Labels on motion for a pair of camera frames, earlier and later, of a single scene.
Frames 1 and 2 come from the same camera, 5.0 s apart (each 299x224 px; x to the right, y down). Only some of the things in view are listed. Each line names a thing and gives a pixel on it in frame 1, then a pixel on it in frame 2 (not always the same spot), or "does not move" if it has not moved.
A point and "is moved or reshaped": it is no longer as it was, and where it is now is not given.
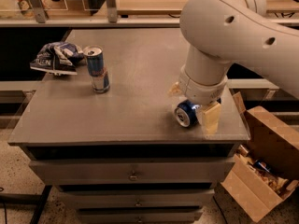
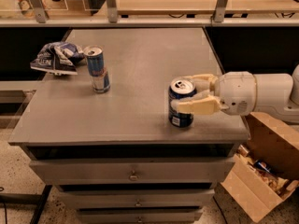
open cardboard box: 265,168 does not move
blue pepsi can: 186,113 is moved or reshaped
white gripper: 201,91 → 237,92
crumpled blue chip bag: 58,58 does not move
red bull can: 98,74 does not move
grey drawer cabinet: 120,156 does not move
